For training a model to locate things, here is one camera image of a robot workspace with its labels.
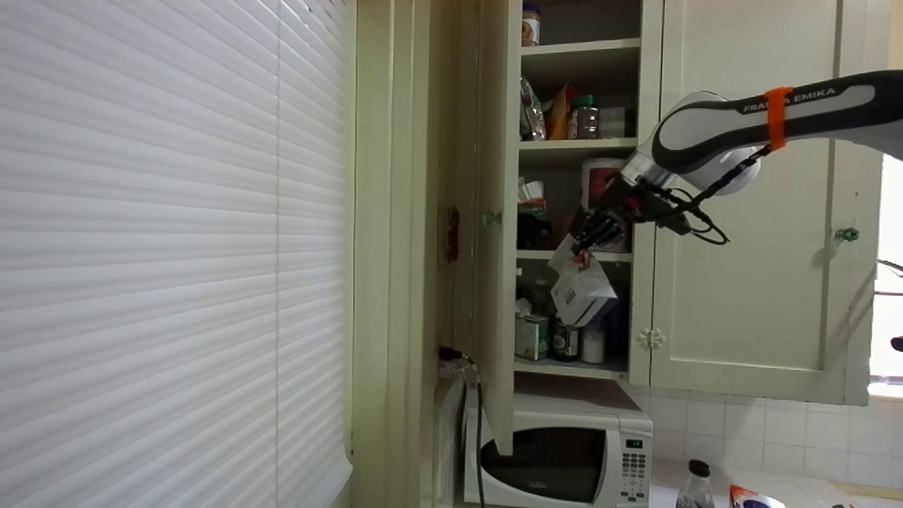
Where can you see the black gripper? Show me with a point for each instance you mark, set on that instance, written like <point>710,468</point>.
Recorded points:
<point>627,201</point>

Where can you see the white bag with blue print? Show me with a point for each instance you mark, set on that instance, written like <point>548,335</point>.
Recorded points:
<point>582,291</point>

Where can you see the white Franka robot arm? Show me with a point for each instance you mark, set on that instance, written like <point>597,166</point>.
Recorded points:
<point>714,129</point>

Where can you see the orange snack bag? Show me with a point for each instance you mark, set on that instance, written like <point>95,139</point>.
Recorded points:
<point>559,113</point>

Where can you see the clear plastic bag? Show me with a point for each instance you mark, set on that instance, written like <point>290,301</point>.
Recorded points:
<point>532,113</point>

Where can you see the red and white packet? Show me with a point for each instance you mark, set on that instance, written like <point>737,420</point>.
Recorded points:
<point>532,197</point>

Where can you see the small brown bottle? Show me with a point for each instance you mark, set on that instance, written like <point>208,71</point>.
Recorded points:
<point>539,297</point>

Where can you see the small white tub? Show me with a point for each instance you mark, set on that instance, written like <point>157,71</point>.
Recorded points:
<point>613,123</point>

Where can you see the glass jar with lid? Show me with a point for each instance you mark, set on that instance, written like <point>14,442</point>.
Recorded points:
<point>589,116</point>

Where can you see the white round container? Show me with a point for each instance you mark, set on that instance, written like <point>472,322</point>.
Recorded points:
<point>593,345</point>

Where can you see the cream open cabinet door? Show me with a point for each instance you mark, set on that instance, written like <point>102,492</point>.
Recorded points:
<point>494,283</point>

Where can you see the tall dark glass bottle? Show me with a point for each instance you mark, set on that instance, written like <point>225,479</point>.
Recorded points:
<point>566,343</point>

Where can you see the green carton box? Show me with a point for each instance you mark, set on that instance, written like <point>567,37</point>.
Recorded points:
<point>529,338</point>

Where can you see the cream cabinet door white knob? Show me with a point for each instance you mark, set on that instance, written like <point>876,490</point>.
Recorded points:
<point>744,301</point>

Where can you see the black plug adapter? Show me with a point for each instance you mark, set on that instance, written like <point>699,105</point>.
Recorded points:
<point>452,355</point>

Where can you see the white microwave oven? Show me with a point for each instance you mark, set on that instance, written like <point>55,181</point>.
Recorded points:
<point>566,461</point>

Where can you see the small green door knob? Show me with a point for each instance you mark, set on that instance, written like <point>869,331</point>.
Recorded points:
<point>847,233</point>

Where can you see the clear bottle black cap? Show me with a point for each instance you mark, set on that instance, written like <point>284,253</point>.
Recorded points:
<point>696,480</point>

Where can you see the orange red packet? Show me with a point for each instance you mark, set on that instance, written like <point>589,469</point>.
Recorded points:
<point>740,494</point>

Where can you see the white window blinds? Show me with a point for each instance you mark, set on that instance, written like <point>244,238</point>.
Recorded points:
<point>171,256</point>

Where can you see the brown wall outlet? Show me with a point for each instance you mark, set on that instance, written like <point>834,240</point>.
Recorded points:
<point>452,233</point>

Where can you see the cream wall cabinet with shelves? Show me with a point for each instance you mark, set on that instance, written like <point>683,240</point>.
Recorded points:
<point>573,51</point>

